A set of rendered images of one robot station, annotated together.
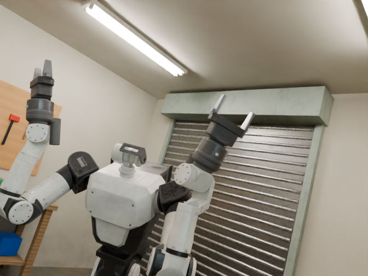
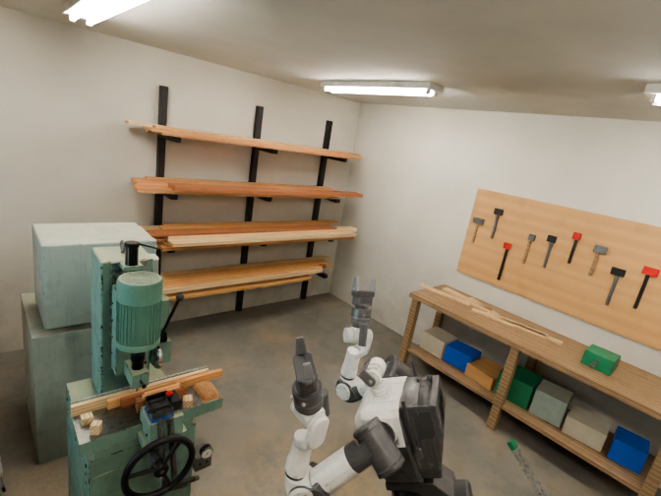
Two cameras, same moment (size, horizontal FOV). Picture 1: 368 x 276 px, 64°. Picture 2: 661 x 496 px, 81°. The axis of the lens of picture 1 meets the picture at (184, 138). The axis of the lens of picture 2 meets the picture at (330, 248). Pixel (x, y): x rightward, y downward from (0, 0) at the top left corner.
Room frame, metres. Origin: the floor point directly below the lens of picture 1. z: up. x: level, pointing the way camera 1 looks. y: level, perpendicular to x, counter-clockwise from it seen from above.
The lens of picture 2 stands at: (0.87, -1.07, 2.18)
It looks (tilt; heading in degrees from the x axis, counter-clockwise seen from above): 15 degrees down; 91
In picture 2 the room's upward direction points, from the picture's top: 9 degrees clockwise
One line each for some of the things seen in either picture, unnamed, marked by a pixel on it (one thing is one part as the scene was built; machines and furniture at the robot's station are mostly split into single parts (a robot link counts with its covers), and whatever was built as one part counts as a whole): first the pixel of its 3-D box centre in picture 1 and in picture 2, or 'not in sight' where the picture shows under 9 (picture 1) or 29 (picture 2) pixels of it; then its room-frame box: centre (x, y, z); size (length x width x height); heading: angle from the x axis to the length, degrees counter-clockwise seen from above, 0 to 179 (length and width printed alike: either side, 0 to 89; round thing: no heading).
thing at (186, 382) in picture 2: not in sight; (169, 387); (0.19, 0.52, 0.92); 0.54 x 0.02 x 0.04; 44
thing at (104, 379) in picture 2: not in sight; (120, 321); (-0.12, 0.63, 1.16); 0.22 x 0.22 x 0.72; 44
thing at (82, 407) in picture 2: not in sight; (147, 390); (0.11, 0.47, 0.92); 0.60 x 0.02 x 0.05; 44
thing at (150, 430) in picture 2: not in sight; (161, 419); (0.25, 0.32, 0.91); 0.15 x 0.14 x 0.09; 44
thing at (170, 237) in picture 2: not in sight; (262, 220); (0.02, 3.12, 1.20); 2.71 x 0.56 x 2.40; 44
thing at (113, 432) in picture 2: not in sight; (154, 415); (0.19, 0.38, 0.87); 0.61 x 0.30 x 0.06; 44
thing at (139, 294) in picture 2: not in sight; (139, 311); (0.09, 0.42, 1.35); 0.18 x 0.18 x 0.31
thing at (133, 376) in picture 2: not in sight; (136, 373); (0.07, 0.44, 1.03); 0.14 x 0.07 x 0.09; 134
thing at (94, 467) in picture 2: not in sight; (128, 410); (0.00, 0.51, 0.76); 0.57 x 0.45 x 0.09; 134
